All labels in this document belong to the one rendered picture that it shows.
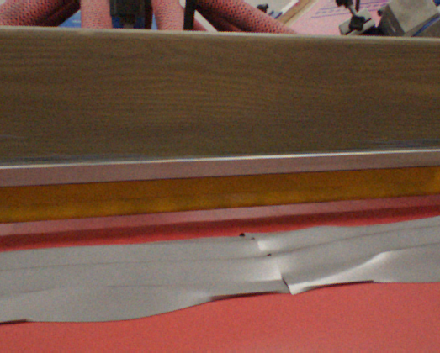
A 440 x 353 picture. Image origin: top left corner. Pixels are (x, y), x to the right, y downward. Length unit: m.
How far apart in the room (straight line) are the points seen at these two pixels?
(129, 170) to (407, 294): 0.14
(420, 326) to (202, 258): 0.09
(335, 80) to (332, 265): 0.12
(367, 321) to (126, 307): 0.08
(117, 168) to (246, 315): 0.11
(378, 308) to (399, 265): 0.04
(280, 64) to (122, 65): 0.08
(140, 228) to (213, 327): 0.11
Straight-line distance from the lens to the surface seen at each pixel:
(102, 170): 0.24
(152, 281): 0.18
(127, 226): 0.27
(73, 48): 0.25
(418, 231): 0.25
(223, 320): 0.16
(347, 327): 0.16
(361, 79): 0.29
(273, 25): 0.93
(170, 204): 0.27
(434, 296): 0.20
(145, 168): 0.24
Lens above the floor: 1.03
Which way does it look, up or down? 11 degrees down
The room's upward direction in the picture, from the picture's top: straight up
